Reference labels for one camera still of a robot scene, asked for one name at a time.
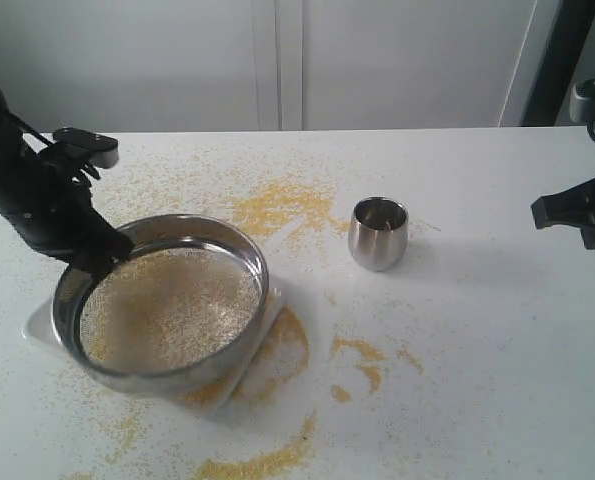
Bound stainless steel cup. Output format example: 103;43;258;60
348;196;409;271

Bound yellow grain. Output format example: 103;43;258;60
80;249;259;374

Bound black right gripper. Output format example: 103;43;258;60
531;178;595;251

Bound white plastic tray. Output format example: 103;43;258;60
22;286;285;415

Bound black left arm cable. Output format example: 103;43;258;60
6;112;61;151

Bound round stainless steel sieve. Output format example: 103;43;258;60
51;215;270;396

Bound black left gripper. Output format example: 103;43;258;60
0;90;133;281

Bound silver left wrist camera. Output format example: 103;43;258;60
52;127;119;169

